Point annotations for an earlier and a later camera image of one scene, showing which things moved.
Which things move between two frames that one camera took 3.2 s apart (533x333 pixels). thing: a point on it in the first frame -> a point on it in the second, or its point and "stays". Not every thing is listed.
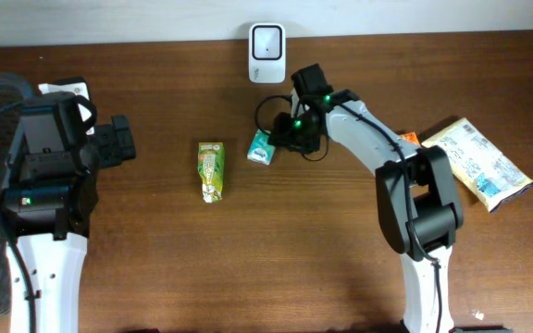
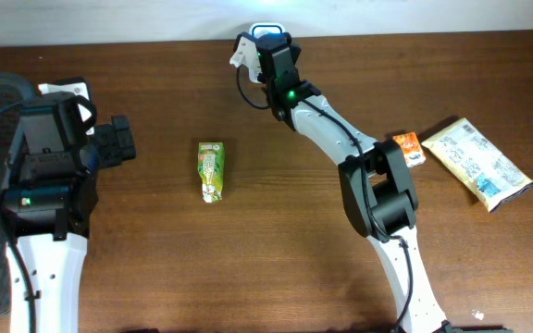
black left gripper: [119, 139] stays
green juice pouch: [211, 166] stays
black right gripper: [280, 136] -> [273, 42]
